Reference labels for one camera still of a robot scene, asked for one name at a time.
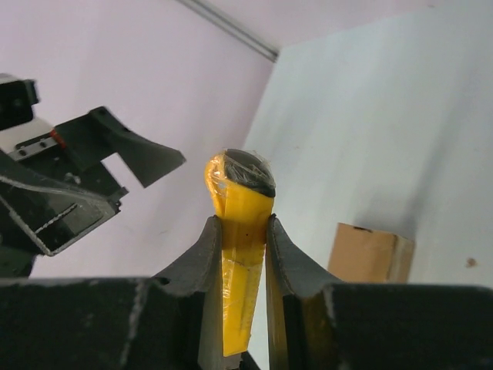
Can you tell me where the aluminium frame post left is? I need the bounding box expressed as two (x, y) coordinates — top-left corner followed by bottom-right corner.
(177, 0), (280, 63)

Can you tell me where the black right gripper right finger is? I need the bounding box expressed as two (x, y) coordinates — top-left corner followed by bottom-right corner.
(266, 216), (492, 369)

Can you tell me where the yellow utility knife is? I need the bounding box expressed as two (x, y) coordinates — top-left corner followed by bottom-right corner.
(204, 149), (276, 357)

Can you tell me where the brown cardboard express box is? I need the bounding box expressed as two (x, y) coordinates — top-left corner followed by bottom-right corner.
(327, 223), (415, 284)

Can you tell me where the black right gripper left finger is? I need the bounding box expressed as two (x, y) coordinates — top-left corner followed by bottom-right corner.
(1, 217), (223, 369)

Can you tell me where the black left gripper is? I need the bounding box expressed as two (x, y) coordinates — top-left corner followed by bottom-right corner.
(1, 73), (186, 278)

